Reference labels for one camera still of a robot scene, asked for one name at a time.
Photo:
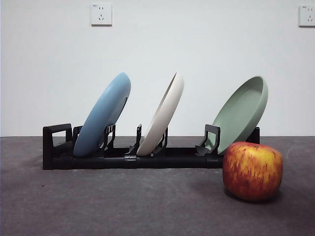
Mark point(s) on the black plate rack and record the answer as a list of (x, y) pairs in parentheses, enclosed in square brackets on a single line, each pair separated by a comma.
[(113, 162)]

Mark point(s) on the cream white plate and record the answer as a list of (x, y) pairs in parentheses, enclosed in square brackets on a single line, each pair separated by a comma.
[(163, 118)]

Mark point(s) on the red yellow apple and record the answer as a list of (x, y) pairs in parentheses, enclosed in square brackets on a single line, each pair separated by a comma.
[(252, 170)]

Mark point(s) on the green plate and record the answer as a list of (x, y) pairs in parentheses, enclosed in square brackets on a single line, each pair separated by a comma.
[(242, 115)]

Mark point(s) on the white wall socket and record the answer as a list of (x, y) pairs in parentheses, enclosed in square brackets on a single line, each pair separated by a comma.
[(101, 14), (307, 16)]

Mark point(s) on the blue plate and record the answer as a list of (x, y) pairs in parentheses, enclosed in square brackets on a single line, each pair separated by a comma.
[(98, 118)]

